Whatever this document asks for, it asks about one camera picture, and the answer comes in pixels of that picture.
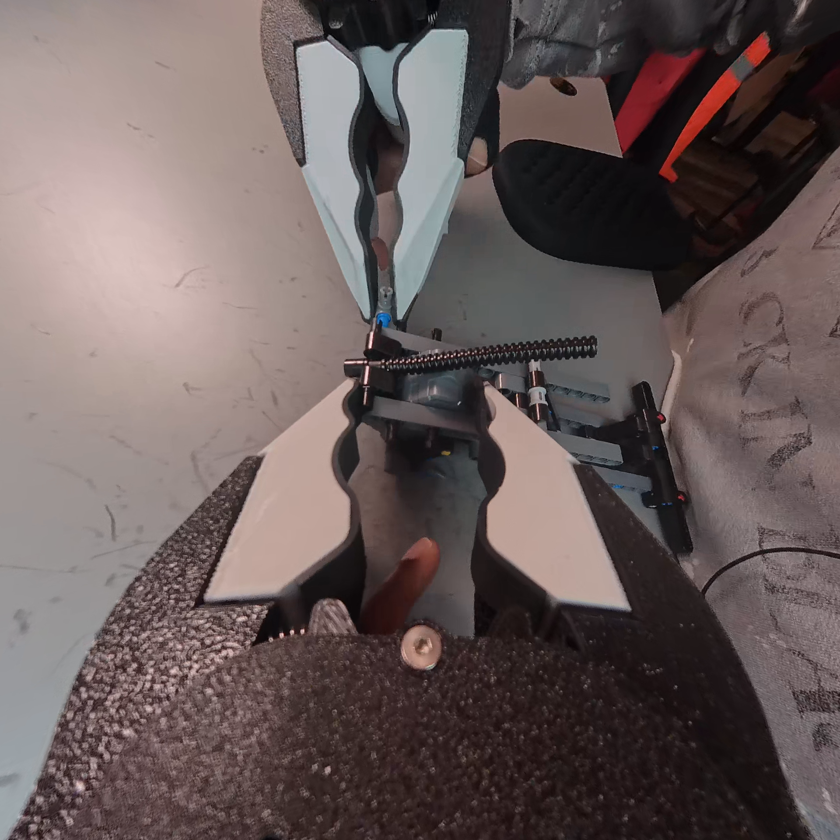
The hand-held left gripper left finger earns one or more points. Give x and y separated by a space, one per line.
282 525

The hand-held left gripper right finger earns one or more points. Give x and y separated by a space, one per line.
558 525

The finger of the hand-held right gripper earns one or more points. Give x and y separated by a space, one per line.
433 118
328 118

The grey toy brick chassis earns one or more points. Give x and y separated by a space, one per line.
433 394

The blue toy pin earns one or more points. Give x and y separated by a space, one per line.
381 319

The person's right forearm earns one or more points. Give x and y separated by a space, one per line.
617 33

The grey desk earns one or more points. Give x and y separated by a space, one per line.
131 263

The person's right hand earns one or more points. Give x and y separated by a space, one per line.
382 184

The person's left hand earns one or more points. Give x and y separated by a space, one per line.
400 591

